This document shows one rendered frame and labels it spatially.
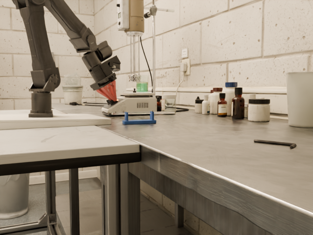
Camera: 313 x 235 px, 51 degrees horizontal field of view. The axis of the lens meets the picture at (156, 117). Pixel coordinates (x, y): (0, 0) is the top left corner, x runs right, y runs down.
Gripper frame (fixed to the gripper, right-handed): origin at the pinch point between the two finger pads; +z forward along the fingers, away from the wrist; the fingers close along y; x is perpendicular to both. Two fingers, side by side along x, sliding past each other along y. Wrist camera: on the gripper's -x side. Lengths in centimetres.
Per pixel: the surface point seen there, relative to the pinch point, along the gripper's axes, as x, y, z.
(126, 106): -0.3, -4.6, 4.4
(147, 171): 39, -49, 8
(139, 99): -5.6, -7.2, 4.7
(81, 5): -166, 187, -70
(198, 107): -25.5, -14.9, 21.2
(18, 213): 9, 169, 60
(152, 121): 14.5, -30.3, 6.9
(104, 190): 48, -46, 6
